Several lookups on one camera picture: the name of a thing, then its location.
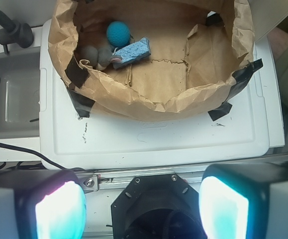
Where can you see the black tape front left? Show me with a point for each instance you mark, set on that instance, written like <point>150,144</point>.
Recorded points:
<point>82,104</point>

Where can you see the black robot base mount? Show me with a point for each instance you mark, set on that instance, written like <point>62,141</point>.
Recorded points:
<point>157,207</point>

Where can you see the black tape right rim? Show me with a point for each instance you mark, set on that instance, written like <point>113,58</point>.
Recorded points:
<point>243,76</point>

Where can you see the black tape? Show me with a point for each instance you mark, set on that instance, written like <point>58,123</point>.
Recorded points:
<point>82,104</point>
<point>75,73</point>
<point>221,111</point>

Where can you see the brown paper bag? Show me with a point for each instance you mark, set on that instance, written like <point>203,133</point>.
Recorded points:
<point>196,46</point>

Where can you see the grey round wood chip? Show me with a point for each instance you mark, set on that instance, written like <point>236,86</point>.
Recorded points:
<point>89,53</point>

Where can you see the black tape inner left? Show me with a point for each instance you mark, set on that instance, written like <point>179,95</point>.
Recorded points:
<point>75,73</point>

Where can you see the aluminium frame rail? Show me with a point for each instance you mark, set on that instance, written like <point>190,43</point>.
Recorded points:
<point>95,180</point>

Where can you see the black faucet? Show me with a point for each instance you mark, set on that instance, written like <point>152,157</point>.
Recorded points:
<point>13,31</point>

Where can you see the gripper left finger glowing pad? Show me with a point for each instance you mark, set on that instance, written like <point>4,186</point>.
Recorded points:
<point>41,204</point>

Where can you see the black tape front right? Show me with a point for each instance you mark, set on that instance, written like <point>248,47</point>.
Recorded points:
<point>221,111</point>

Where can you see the blue foam ball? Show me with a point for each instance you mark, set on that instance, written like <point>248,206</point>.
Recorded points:
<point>118,34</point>

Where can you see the blue sponge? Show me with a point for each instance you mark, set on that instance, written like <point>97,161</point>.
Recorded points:
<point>133,52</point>

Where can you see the grey sink basin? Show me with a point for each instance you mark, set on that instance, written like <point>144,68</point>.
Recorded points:
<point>19,93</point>

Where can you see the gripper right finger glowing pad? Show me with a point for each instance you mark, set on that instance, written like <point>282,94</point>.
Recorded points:
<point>245,201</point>

